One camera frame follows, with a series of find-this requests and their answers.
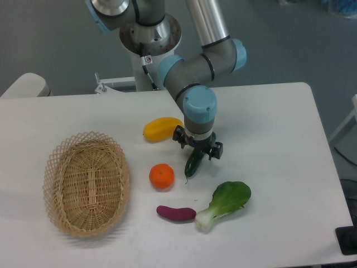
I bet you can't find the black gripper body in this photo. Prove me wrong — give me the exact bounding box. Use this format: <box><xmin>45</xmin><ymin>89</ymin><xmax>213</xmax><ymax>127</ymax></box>
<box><xmin>172</xmin><ymin>126</ymin><xmax>213</xmax><ymax>148</ymax></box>

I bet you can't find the woven wicker basket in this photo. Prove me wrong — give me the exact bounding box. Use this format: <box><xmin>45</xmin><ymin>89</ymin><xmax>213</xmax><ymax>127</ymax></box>
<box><xmin>42</xmin><ymin>132</ymin><xmax>129</xmax><ymax>237</ymax></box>

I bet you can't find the white furniture at right edge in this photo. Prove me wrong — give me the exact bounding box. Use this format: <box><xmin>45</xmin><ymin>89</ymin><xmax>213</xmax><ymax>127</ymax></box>
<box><xmin>328</xmin><ymin>95</ymin><xmax>356</xmax><ymax>146</ymax></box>

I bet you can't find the yellow mango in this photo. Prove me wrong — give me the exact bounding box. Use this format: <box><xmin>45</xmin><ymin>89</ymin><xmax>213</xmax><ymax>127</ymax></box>
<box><xmin>143</xmin><ymin>117</ymin><xmax>184</xmax><ymax>142</ymax></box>

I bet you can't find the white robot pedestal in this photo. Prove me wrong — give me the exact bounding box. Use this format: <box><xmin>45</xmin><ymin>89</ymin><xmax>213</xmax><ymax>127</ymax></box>
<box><xmin>95</xmin><ymin>13</ymin><xmax>181</xmax><ymax>94</ymax></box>

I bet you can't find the green bok choy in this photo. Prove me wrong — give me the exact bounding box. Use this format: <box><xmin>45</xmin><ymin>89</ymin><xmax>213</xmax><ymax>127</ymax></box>
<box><xmin>195</xmin><ymin>181</ymin><xmax>252</xmax><ymax>232</ymax></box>

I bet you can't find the black cable on floor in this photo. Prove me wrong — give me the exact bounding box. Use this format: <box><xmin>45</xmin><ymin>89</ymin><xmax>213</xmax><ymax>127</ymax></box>
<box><xmin>333</xmin><ymin>145</ymin><xmax>357</xmax><ymax>165</ymax></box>

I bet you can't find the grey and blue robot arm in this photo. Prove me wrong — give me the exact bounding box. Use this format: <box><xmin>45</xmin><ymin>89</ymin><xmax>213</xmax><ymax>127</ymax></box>
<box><xmin>86</xmin><ymin>0</ymin><xmax>247</xmax><ymax>159</ymax></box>

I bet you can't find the orange mandarin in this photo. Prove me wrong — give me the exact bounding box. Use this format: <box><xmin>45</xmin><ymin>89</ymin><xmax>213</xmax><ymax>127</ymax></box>
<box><xmin>149</xmin><ymin>163</ymin><xmax>175</xmax><ymax>190</ymax></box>

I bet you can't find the black device at table edge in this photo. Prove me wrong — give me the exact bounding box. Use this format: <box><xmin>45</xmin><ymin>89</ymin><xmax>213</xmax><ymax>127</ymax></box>
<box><xmin>335</xmin><ymin>226</ymin><xmax>356</xmax><ymax>256</ymax></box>

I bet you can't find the white chair armrest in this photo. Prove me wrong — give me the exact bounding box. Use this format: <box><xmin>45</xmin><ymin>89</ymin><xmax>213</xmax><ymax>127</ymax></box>
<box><xmin>1</xmin><ymin>73</ymin><xmax>53</xmax><ymax>99</ymax></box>

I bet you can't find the green cucumber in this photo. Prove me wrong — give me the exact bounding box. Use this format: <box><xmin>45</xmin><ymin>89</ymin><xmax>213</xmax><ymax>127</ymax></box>
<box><xmin>184</xmin><ymin>132</ymin><xmax>216</xmax><ymax>183</ymax></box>

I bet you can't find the blue plastic bag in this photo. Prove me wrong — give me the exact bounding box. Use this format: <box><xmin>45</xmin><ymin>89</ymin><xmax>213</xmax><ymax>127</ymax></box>
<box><xmin>277</xmin><ymin>0</ymin><xmax>356</xmax><ymax>20</ymax></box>

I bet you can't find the purple sweet potato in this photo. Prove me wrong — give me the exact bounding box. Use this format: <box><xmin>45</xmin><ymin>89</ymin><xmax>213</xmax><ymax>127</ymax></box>
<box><xmin>156</xmin><ymin>205</ymin><xmax>196</xmax><ymax>222</ymax></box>

